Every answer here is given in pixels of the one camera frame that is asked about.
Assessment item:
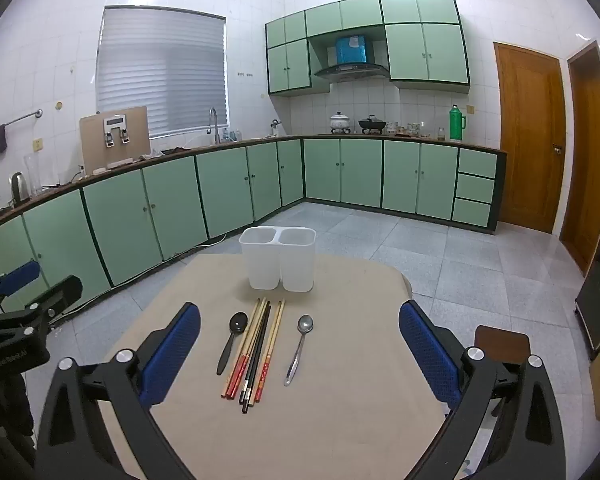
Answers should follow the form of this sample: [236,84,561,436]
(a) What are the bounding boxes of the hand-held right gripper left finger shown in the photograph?
[35,302,202,480]

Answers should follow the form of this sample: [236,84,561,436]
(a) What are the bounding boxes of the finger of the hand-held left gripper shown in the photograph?
[0,260,42,313]
[0,275,84,331]

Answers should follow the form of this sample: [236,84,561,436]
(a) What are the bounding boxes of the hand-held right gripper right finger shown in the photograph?
[399,300,566,480]

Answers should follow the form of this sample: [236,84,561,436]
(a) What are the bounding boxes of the black spoon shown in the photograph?
[216,311,249,377]

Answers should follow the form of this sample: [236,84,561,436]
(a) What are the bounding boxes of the tan chopstick with dark handle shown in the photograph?
[248,299,271,406]

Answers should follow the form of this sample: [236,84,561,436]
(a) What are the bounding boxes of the tan chopstick red patterned handle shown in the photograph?
[259,300,286,403]
[254,301,282,402]

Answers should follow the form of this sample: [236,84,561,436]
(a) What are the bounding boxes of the metal spoon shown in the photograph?
[283,314,315,387]

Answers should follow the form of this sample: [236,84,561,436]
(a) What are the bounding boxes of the white plastic utensil holder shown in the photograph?
[238,226,317,293]

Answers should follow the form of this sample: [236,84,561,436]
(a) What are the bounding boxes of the brown stool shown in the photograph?
[474,325,531,362]

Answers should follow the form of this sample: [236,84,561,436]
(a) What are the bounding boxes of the metal electric kettle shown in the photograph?
[9,172,31,206]

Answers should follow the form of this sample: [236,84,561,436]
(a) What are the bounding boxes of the clear plastic pitcher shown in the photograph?
[24,154,48,196]

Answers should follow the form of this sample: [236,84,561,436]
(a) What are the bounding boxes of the beige table cover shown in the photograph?
[97,252,413,480]

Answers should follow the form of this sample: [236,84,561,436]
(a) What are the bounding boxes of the long green base cabinets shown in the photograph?
[0,139,305,311]

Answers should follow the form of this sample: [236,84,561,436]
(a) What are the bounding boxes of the brown board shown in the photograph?
[79,106,151,171]

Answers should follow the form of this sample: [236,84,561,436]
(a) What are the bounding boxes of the metal towel bar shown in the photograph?
[0,109,43,142]

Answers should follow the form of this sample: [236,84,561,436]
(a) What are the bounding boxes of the green base cabinets with drawers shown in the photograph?
[302,136,507,236]

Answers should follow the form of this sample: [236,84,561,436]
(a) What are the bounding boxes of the white device on board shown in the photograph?
[102,115,131,150]

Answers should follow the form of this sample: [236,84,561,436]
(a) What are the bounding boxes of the green thermos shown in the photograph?
[448,104,467,142]

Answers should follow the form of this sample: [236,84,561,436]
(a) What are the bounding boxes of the white window blind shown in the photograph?
[96,6,228,138]

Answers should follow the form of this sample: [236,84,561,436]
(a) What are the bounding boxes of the black range hood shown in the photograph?
[314,62,391,83]

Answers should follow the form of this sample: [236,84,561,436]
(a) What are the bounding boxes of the blue hood chimney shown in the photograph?
[335,35,368,67]

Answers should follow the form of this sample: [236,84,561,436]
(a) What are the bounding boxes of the wooden door with handle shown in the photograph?
[494,41,567,235]

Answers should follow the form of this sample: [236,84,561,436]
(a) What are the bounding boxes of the green wall cabinets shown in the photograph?
[265,0,472,97]

